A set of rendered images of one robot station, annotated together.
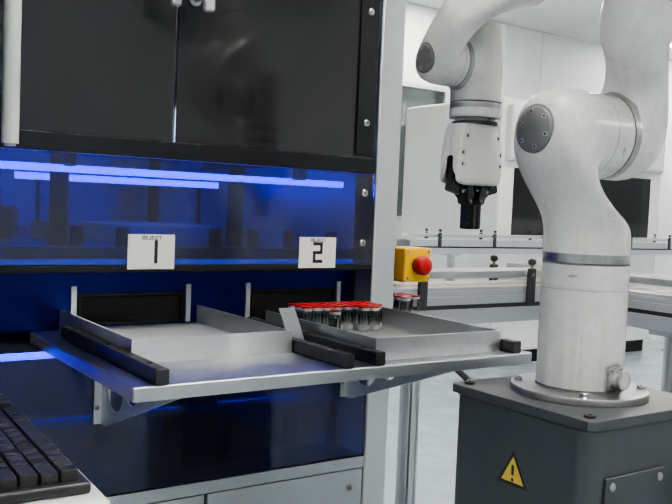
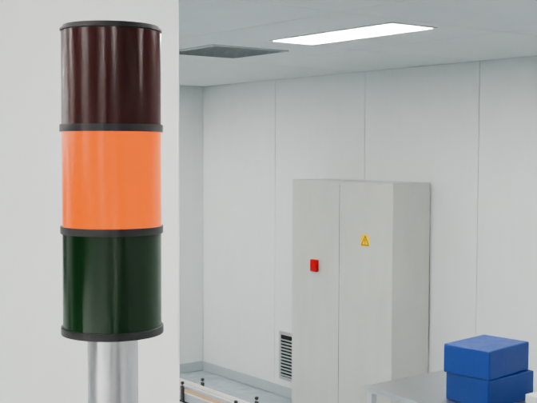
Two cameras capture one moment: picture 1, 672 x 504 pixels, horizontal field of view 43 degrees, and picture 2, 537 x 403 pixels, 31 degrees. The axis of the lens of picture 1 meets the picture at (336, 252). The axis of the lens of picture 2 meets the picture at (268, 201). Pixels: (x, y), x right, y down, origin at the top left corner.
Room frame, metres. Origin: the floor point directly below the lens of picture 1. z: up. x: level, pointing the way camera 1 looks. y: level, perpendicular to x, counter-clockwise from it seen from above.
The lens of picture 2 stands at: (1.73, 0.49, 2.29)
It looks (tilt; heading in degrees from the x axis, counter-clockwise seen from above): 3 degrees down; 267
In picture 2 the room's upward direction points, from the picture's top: straight up
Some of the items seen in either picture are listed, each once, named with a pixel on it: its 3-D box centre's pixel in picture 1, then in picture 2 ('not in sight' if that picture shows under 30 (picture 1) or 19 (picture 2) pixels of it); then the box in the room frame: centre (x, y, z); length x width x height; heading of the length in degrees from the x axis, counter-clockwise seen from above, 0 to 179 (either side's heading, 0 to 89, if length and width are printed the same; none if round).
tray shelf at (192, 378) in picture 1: (280, 347); not in sight; (1.41, 0.09, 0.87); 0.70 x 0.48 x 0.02; 124
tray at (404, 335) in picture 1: (377, 329); not in sight; (1.48, -0.08, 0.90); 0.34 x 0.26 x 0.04; 34
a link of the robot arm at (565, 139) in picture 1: (574, 176); not in sight; (1.18, -0.33, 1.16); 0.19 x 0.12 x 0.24; 125
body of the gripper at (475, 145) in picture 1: (473, 151); not in sight; (1.40, -0.22, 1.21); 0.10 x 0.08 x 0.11; 124
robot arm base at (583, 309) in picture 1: (581, 327); not in sight; (1.20, -0.35, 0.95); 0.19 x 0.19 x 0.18
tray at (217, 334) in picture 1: (170, 330); not in sight; (1.38, 0.27, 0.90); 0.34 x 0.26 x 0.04; 34
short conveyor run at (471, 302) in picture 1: (460, 288); not in sight; (2.09, -0.31, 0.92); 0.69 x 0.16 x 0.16; 124
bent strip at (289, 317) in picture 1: (308, 331); not in sight; (1.35, 0.04, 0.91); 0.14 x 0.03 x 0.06; 35
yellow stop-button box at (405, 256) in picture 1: (407, 263); not in sight; (1.81, -0.15, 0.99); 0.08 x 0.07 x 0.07; 34
